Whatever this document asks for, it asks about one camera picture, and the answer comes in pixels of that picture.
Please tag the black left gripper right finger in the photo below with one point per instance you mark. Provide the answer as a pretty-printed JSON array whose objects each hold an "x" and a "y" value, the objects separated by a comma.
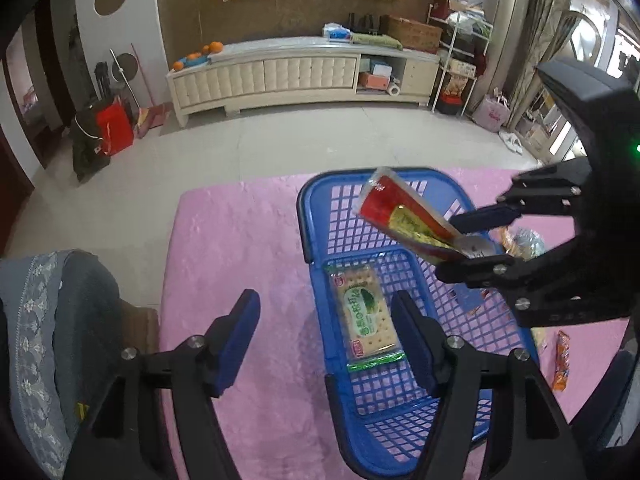
[{"x": 528, "y": 436}]

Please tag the cream tv cabinet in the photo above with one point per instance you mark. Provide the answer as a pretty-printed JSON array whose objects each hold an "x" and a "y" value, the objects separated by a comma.
[{"x": 301, "y": 70}]

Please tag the red broom and dustpan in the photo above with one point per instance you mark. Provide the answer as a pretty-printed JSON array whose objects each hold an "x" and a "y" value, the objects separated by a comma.
[{"x": 152, "y": 116}]

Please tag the orange sausage snack packet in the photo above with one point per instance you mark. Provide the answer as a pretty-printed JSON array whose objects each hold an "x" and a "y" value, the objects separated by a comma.
[{"x": 562, "y": 361}]

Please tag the black bag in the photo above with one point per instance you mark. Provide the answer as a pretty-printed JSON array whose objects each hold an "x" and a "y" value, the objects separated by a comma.
[{"x": 87, "y": 145}]

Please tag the red tofu snack packet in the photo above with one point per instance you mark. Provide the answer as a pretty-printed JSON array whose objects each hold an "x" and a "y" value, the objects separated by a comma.
[{"x": 389, "y": 204}]

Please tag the silver blue snack packet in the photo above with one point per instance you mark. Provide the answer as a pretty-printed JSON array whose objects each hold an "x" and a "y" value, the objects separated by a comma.
[{"x": 521, "y": 243}]

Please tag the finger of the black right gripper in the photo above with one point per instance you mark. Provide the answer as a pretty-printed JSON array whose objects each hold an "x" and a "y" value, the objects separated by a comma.
[
  {"x": 480, "y": 272},
  {"x": 554, "y": 190}
]

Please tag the white slippers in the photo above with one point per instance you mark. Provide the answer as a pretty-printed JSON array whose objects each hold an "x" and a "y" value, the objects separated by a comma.
[{"x": 511, "y": 141}]

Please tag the red shopping bag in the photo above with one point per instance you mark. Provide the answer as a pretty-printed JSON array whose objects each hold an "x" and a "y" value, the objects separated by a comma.
[{"x": 116, "y": 131}]

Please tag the oranges on blue plate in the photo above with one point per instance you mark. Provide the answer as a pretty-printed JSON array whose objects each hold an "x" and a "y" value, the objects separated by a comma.
[{"x": 199, "y": 57}]

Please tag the grey embroidered chair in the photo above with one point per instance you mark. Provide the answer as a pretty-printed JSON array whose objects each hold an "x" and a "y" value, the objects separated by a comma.
[{"x": 61, "y": 332}]

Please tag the white standing air conditioner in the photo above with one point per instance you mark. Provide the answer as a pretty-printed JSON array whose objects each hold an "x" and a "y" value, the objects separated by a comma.
[{"x": 507, "y": 18}]

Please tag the green cracker packet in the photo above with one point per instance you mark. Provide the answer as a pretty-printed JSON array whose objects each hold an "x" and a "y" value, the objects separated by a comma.
[{"x": 368, "y": 332}]

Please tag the cardboard box on cabinet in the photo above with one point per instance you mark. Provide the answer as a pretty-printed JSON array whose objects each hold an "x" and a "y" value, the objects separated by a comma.
[{"x": 411, "y": 34}]

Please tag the pink tote bag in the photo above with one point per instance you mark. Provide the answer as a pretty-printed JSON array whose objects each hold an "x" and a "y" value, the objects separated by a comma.
[{"x": 492, "y": 112}]

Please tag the white metal shelf rack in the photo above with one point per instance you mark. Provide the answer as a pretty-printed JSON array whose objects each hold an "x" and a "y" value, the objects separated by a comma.
[{"x": 462, "y": 51}]

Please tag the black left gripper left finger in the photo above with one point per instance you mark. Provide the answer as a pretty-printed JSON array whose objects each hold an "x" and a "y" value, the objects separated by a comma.
[{"x": 124, "y": 435}]

